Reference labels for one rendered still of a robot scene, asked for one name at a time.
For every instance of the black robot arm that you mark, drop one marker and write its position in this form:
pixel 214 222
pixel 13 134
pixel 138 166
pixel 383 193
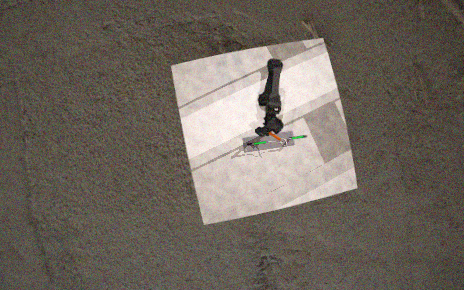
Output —
pixel 271 97

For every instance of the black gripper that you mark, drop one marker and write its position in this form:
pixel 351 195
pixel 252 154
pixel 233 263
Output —
pixel 261 131

